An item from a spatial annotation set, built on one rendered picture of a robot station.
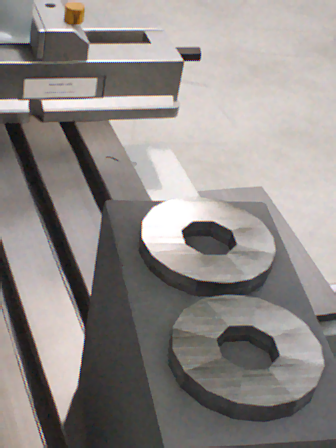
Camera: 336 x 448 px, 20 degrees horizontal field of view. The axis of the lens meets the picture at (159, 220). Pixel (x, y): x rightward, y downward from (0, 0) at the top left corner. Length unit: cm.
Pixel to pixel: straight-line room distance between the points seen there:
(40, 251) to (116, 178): 15
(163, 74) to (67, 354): 42
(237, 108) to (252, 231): 242
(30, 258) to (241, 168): 190
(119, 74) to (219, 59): 223
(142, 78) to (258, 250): 52
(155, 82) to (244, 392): 64
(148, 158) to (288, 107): 190
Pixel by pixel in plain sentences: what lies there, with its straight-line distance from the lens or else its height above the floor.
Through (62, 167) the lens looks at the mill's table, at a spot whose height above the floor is 91.
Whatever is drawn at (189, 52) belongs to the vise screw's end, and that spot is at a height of 96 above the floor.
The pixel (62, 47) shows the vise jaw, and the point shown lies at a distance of 106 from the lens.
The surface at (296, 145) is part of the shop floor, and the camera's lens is 293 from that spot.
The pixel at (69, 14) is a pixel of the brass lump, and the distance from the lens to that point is 106.
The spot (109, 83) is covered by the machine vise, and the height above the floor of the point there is 95.
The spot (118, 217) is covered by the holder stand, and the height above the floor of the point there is 110.
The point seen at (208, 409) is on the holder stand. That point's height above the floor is 110.
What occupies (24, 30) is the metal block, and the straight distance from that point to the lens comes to 108.
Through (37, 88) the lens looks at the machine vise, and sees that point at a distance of 108.
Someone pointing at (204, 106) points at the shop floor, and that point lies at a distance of 302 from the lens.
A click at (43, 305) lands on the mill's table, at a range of 85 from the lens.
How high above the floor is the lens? 149
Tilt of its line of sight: 37 degrees down
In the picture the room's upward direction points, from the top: 11 degrees clockwise
